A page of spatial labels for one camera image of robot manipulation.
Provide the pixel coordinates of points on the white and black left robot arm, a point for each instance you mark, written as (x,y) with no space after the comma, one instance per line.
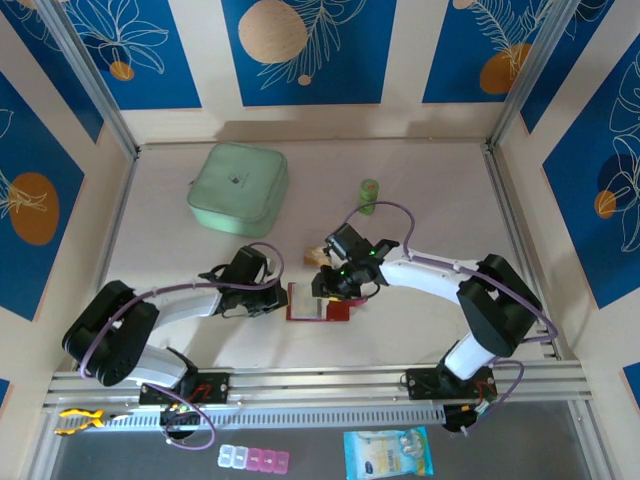
(190,305)

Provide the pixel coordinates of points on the white and pink pill organizer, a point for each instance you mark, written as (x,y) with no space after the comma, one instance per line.
(255,459)

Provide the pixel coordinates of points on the aluminium table side rail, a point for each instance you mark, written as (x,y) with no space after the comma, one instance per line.
(525,250)
(112,235)

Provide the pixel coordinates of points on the mint green zip case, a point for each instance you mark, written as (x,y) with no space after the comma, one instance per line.
(237,190)

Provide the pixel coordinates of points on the small green cylinder bottle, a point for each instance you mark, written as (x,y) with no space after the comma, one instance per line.
(369,192)

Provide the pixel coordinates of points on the aluminium frame post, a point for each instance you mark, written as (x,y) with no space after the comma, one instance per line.
(95,85)
(525,75)

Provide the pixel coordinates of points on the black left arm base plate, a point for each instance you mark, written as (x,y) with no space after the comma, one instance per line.
(215,387)

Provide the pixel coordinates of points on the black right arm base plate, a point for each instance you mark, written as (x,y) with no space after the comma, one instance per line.
(420,382)

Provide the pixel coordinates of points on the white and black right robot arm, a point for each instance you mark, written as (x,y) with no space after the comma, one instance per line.
(425,277)

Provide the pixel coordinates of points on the aluminium mounting rail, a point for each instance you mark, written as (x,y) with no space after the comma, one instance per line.
(310,385)

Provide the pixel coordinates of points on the blue wet wipes packet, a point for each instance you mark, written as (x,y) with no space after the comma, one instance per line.
(385,452)

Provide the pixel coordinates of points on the red card holder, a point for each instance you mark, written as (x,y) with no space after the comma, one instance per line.
(340,311)

